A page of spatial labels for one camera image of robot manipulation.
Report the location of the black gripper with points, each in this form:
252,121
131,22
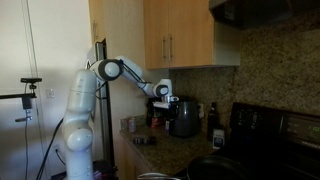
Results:
172,106

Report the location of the dark air fryer drawer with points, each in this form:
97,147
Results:
181,129

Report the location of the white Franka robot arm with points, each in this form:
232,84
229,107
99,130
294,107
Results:
80,110

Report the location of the red small package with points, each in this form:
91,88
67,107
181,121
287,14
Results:
156,122

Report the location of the black coffee maker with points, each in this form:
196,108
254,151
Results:
155,110

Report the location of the small black countertop device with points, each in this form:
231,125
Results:
145,140

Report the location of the pale soda can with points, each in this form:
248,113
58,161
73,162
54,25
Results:
132,125

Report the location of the dark glass bottle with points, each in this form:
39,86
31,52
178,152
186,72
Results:
212,121

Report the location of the white labelled small container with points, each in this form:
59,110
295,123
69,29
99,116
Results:
218,139

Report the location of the silver pot lid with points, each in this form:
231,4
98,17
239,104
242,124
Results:
160,176

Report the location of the wooden base cabinet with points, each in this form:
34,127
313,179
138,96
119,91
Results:
128,160

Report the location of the black frying pan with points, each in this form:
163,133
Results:
216,168

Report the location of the stainless steel refrigerator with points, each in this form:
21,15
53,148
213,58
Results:
105,133

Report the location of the wooden upper cabinet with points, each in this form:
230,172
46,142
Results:
190,33

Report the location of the tall wooden pantry cabinet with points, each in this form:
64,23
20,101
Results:
123,30

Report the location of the black kitchen stove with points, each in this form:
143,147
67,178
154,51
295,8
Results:
273,140

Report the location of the dark range hood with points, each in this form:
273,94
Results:
266,11

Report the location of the silver door lever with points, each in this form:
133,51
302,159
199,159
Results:
24,118

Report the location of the white wall outlet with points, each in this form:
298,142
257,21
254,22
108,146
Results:
201,110

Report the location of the white light switch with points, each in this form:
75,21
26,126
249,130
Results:
50,93

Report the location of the black camera on stand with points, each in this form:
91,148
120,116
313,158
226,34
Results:
30,80

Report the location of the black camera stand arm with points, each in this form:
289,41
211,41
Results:
16,96

